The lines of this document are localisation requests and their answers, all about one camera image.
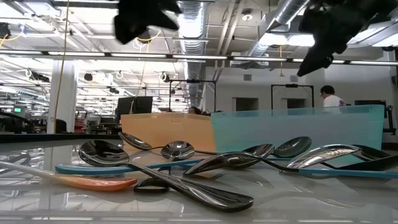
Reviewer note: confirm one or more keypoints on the green lit screen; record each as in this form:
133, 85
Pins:
17, 109

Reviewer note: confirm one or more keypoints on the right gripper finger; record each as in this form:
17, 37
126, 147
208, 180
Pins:
315, 62

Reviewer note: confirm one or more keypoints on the silver ventilation duct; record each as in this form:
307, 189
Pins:
280, 18
192, 37

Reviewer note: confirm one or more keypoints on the black monitor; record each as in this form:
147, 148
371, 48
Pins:
370, 102
136, 105

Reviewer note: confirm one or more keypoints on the teal plastic tray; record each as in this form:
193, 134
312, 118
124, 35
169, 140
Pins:
295, 124

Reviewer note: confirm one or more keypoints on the white building column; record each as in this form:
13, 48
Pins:
66, 99

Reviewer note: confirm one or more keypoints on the red tool cabinet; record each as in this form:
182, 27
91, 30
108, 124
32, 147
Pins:
79, 126

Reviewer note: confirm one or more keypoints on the orange plastic tray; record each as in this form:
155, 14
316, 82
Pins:
168, 130

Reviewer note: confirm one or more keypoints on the black rectangular frame stand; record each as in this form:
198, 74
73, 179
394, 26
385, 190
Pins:
292, 85
192, 81

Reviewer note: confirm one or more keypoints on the long LED light bar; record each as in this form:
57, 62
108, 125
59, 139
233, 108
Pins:
140, 55

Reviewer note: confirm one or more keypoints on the person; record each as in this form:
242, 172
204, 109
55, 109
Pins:
332, 101
195, 110

